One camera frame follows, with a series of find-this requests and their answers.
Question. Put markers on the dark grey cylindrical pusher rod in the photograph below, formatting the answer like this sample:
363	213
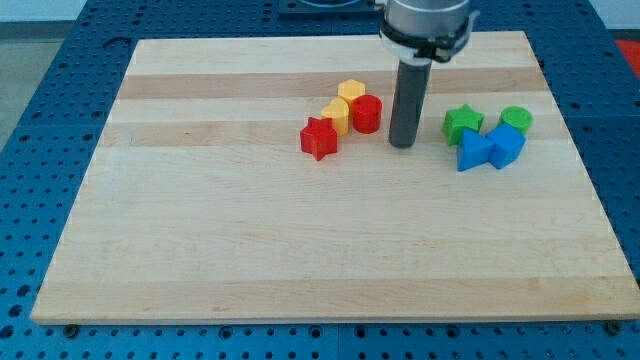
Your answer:
409	95

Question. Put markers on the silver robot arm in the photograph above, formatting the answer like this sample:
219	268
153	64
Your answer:
419	33

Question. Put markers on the yellow hexagon block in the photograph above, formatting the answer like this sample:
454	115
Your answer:
350	90

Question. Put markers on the yellow heart block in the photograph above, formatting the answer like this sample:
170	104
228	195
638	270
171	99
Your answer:
338	110

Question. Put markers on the red cylinder block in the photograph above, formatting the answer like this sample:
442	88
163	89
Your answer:
367	111

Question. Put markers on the green star block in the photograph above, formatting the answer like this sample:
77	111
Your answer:
459	119

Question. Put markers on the blue triangle block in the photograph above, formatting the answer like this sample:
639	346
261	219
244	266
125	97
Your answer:
473	150

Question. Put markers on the red star block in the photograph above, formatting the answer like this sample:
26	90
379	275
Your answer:
319	138

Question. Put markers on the green cylinder block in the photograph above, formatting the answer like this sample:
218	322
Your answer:
517	117

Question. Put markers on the blue cube block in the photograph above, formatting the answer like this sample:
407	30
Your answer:
508	144

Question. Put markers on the wooden board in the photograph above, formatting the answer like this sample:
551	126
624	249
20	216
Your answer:
199	207

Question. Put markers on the blue perforated table mat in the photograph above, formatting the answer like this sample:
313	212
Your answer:
44	160

